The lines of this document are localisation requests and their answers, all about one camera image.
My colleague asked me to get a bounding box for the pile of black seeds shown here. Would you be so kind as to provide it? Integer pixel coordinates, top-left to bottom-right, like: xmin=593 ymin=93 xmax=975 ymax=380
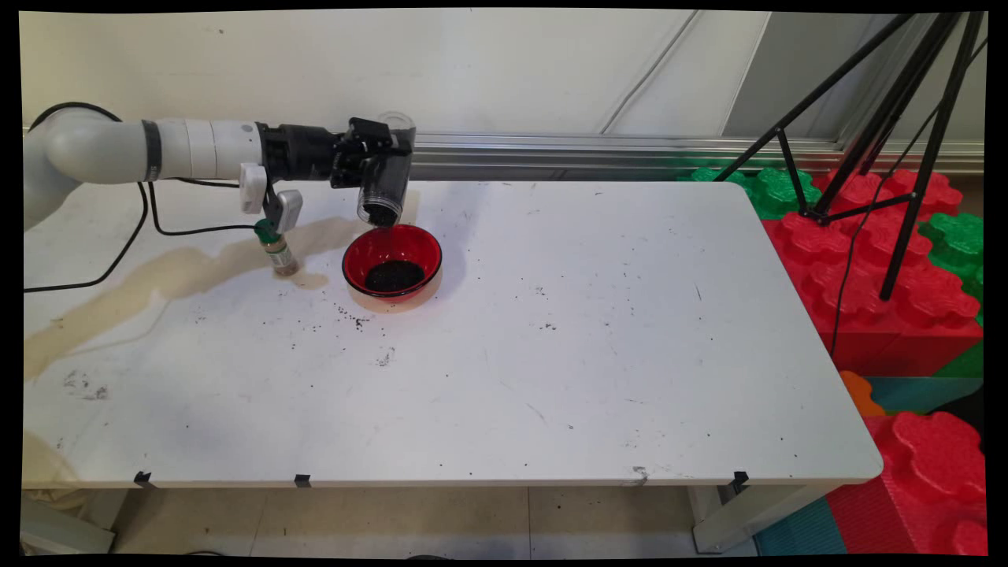
xmin=364 ymin=260 xmax=426 ymax=294

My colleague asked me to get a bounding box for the red bowl with black rim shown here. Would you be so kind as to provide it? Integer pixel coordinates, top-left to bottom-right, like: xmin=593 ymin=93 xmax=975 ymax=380
xmin=342 ymin=224 xmax=443 ymax=305

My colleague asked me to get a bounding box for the teal foam mat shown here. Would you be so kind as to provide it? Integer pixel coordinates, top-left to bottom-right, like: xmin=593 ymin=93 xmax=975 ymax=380
xmin=866 ymin=376 xmax=985 ymax=415
xmin=752 ymin=496 xmax=847 ymax=556

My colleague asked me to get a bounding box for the white table leg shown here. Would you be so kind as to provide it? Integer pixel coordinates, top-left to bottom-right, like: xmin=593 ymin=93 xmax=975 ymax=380
xmin=689 ymin=482 xmax=828 ymax=554
xmin=20 ymin=496 xmax=117 ymax=554

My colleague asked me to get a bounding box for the orange foam piece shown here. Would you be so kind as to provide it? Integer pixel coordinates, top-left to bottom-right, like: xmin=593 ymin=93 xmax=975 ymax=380
xmin=839 ymin=370 xmax=887 ymax=418

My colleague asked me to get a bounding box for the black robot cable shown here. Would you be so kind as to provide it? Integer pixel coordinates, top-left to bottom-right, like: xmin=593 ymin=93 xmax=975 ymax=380
xmin=22 ymin=101 xmax=272 ymax=294

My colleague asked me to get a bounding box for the clear jar with black seeds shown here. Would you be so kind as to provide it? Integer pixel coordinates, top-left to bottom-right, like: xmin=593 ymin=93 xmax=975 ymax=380
xmin=357 ymin=110 xmax=417 ymax=229

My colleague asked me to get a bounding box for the black tripod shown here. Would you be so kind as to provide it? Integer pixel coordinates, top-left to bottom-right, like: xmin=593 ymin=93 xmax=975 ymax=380
xmin=713 ymin=11 xmax=987 ymax=302

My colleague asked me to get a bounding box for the spice bottle with green cap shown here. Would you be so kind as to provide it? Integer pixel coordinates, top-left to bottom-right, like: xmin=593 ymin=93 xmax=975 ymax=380
xmin=254 ymin=219 xmax=300 ymax=278

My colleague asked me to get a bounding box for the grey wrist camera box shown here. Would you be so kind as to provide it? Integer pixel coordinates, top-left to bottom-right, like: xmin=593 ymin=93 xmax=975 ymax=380
xmin=239 ymin=161 xmax=304 ymax=235

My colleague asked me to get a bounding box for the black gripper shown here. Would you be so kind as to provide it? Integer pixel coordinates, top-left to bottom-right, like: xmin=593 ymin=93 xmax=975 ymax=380
xmin=258 ymin=117 xmax=412 ymax=190

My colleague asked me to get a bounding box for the thin black tripod cable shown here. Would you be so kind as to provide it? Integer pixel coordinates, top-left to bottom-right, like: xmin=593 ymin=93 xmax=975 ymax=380
xmin=829 ymin=35 xmax=987 ymax=359

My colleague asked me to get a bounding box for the aluminium rail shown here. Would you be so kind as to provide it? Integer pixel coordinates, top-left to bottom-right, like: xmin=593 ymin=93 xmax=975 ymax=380
xmin=22 ymin=126 xmax=985 ymax=180

